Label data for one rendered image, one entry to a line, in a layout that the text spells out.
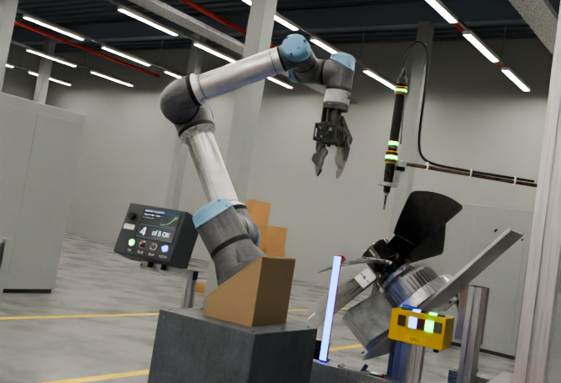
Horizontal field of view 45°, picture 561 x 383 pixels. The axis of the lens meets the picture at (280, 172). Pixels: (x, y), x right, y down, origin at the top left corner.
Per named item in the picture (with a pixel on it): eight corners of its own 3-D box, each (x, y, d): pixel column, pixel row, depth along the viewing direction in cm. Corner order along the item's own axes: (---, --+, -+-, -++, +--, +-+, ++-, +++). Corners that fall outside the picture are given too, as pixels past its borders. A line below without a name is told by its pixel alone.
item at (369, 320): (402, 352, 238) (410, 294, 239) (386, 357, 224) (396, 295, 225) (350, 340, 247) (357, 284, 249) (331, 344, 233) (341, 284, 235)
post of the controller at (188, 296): (189, 327, 236) (198, 270, 238) (184, 328, 233) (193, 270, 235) (182, 325, 238) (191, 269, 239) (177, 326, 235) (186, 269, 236)
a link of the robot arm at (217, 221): (203, 254, 177) (181, 211, 182) (220, 262, 190) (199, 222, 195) (241, 230, 176) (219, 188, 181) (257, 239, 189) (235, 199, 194)
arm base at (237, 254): (251, 263, 169) (234, 229, 173) (209, 294, 175) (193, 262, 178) (282, 262, 182) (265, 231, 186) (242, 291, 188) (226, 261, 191)
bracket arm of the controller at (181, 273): (197, 279, 237) (199, 271, 237) (192, 279, 235) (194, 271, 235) (144, 269, 249) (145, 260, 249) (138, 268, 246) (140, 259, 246)
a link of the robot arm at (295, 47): (143, 79, 198) (301, 22, 189) (159, 93, 208) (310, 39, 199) (149, 115, 194) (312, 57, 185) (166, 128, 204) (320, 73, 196)
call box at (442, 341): (450, 353, 197) (455, 315, 198) (441, 355, 188) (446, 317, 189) (397, 340, 205) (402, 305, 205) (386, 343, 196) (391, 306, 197)
